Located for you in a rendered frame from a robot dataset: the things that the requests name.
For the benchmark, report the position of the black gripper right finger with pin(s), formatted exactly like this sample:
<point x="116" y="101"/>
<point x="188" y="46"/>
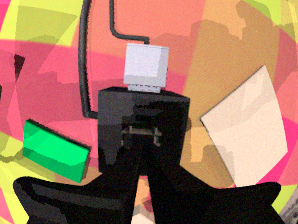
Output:
<point x="180" y="198"/>

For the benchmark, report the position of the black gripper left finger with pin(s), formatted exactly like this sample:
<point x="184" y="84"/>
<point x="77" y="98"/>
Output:
<point x="108" y="199"/>

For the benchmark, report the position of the green rectangular block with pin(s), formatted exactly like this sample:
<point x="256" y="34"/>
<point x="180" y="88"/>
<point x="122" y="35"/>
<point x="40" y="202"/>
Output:
<point x="55" y="152"/>

